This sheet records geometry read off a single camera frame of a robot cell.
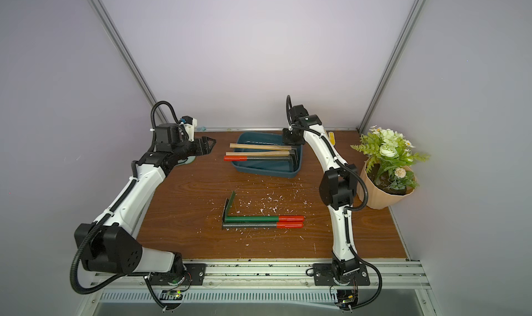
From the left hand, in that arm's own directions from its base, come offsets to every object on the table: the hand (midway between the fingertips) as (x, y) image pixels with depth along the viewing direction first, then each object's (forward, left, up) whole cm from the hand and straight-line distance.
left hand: (210, 139), depth 80 cm
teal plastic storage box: (+4, -22, -26) cm, 34 cm away
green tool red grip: (-22, -10, -26) cm, 35 cm away
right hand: (+9, -30, -9) cm, 33 cm away
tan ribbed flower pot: (-17, -67, -16) cm, 71 cm away
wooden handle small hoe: (+15, -22, -22) cm, 34 cm away
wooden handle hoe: (+11, -29, -23) cm, 39 cm away
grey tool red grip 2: (-25, -20, -25) cm, 41 cm away
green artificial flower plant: (-7, -67, +3) cm, 67 cm away
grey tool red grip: (+6, -7, -20) cm, 22 cm away
